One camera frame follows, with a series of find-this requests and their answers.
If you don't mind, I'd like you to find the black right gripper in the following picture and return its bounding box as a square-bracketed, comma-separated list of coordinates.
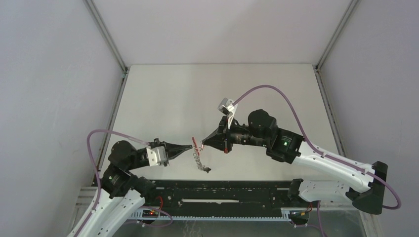
[203, 116, 268, 155]

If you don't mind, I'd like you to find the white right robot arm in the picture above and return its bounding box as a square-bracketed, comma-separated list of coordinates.
[202, 109, 388, 215]

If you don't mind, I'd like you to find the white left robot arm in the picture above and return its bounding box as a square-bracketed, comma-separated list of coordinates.
[69, 138, 193, 237]

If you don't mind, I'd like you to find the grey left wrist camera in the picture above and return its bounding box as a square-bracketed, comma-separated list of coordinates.
[146, 146, 169, 166]

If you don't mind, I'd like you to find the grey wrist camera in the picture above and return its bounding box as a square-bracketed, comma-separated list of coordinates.
[217, 98, 237, 129]
[146, 146, 169, 166]

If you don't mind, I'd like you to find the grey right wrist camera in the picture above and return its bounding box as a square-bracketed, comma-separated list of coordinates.
[217, 98, 237, 129]

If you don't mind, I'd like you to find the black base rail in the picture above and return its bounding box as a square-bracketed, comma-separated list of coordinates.
[145, 180, 317, 220]

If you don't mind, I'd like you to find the white slotted cable duct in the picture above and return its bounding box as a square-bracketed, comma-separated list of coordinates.
[113, 209, 310, 222]

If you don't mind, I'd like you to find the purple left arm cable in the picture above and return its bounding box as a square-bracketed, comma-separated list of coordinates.
[73, 129, 152, 237]

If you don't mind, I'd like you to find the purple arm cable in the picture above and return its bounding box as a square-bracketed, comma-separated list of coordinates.
[73, 129, 152, 237]
[233, 85, 402, 210]

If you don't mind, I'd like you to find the grey aluminium frame rail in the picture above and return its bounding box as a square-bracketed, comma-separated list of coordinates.
[313, 0, 361, 155]

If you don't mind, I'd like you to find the left aluminium frame post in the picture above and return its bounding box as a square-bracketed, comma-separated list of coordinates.
[83, 0, 128, 73]

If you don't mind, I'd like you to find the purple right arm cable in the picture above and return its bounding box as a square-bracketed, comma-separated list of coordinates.
[233, 85, 402, 210]

